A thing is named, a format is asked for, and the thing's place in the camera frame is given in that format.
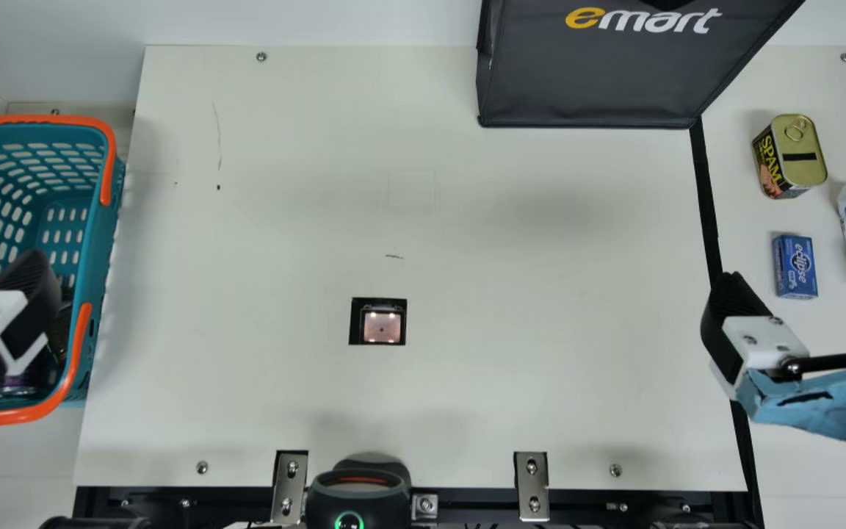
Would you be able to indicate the can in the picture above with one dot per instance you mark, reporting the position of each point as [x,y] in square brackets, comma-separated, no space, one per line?
[17,386]

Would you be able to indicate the teal shopping basket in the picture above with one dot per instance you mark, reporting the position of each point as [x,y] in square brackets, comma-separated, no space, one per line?
[103,257]

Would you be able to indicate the small square scanner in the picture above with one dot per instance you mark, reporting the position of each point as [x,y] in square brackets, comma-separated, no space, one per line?
[379,327]

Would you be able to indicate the black device with green light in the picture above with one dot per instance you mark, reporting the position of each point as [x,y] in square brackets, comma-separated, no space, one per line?
[357,507]

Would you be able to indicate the dark grey bag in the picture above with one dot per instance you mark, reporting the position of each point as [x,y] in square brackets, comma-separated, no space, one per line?
[614,73]

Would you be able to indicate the black strip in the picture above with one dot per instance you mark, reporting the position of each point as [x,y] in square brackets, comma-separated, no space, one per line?
[706,198]

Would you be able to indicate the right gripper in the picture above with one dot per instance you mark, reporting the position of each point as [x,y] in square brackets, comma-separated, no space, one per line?
[819,404]

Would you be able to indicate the blue box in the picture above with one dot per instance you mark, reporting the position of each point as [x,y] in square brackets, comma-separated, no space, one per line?
[794,268]

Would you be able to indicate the rectangular tin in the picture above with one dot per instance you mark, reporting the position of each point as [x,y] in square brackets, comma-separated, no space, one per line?
[797,154]

